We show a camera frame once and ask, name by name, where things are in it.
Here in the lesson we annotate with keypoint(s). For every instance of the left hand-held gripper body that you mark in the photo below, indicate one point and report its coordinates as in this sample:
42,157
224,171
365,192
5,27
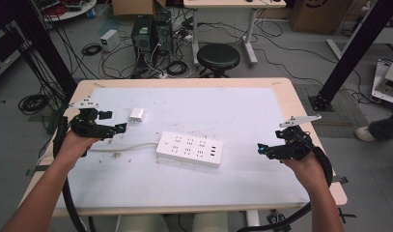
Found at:
88,127

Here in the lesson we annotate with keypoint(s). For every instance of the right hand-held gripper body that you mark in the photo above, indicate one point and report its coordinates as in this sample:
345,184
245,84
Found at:
295,145

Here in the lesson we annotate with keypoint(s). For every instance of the person's left hand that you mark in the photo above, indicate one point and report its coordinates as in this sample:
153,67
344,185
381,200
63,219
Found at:
73,146

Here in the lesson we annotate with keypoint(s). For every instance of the person's right hand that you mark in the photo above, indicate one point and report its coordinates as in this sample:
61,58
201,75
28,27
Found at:
305,169

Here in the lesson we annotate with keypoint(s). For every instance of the white charger plug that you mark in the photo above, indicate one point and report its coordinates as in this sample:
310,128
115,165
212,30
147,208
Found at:
136,115

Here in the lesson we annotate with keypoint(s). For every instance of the dark floor mat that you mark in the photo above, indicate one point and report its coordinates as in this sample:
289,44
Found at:
340,111

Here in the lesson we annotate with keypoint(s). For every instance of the white table leg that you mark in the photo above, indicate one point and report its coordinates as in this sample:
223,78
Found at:
252,219

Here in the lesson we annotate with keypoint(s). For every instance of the white power strip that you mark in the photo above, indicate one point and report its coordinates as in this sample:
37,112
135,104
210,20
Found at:
190,149

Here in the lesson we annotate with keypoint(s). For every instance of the white power supply box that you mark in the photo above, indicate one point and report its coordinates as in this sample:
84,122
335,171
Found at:
109,40

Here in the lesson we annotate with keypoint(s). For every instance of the white table mat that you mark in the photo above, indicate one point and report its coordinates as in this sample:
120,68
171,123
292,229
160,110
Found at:
197,187

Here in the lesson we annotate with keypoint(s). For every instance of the black computer tower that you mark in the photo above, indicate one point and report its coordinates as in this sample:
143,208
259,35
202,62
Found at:
163,35
142,38

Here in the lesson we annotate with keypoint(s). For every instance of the black round stool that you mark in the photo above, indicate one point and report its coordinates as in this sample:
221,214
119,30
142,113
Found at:
218,57

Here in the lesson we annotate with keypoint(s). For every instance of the small cardboard box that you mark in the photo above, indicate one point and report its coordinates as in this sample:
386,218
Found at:
133,7

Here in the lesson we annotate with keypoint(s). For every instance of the white machine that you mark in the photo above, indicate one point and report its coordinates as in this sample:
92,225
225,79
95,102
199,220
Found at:
387,82

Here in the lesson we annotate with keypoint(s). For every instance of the round white table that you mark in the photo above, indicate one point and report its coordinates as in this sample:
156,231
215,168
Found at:
70,8

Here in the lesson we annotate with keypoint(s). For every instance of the large cardboard box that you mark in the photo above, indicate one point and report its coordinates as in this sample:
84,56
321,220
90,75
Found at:
319,14

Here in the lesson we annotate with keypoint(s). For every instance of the white desk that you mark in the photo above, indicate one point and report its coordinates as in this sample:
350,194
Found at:
232,3

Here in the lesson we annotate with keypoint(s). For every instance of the black metal post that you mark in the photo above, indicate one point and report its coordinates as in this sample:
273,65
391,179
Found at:
49,48
355,54

